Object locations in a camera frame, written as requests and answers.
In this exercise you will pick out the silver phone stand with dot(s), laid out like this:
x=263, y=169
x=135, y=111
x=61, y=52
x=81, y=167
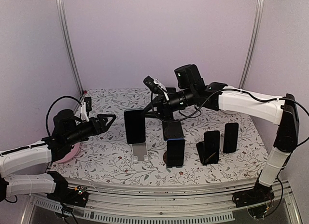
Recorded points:
x=140, y=152

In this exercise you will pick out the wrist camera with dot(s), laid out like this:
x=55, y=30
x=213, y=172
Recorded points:
x=156, y=87
x=86, y=108

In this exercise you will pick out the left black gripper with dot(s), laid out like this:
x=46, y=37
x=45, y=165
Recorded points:
x=102, y=128

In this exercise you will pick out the black stand wooden base front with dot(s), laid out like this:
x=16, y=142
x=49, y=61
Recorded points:
x=165, y=158

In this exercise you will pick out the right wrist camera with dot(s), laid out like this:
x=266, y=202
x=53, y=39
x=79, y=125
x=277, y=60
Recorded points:
x=156, y=87

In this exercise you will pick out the black folding phone stand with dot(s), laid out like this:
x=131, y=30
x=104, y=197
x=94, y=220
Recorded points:
x=201, y=154

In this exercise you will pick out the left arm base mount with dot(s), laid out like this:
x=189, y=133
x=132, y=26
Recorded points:
x=77, y=196

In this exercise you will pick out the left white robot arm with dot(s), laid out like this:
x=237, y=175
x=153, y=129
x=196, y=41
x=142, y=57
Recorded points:
x=14, y=160

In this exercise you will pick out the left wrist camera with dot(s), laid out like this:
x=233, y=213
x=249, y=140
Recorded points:
x=86, y=108

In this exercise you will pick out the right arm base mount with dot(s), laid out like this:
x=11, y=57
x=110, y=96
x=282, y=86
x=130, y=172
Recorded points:
x=258, y=194

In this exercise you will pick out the black phone front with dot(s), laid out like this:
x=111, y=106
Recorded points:
x=211, y=137

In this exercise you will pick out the front aluminium rail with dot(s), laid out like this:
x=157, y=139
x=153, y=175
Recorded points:
x=174, y=204

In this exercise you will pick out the aluminium frame post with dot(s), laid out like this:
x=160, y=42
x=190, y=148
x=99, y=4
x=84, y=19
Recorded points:
x=254, y=36
x=69, y=48

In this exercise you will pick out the black phone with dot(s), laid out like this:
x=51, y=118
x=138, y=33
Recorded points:
x=171, y=89
x=211, y=137
x=230, y=138
x=175, y=153

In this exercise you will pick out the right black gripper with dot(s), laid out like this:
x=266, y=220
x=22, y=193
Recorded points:
x=160, y=113

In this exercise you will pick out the left aluminium frame post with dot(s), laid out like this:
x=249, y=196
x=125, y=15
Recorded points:
x=69, y=48

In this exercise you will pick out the floral table mat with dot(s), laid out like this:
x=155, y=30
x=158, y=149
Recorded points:
x=108, y=158

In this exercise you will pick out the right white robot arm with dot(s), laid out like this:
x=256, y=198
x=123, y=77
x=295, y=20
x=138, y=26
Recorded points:
x=266, y=110

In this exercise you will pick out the pink bowl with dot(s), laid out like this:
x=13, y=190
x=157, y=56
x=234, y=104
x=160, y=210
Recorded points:
x=70, y=155

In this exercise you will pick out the right aluminium frame post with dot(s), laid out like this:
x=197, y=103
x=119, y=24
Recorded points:
x=254, y=36

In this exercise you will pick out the blue phone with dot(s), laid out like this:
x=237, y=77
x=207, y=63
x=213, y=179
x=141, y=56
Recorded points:
x=165, y=126

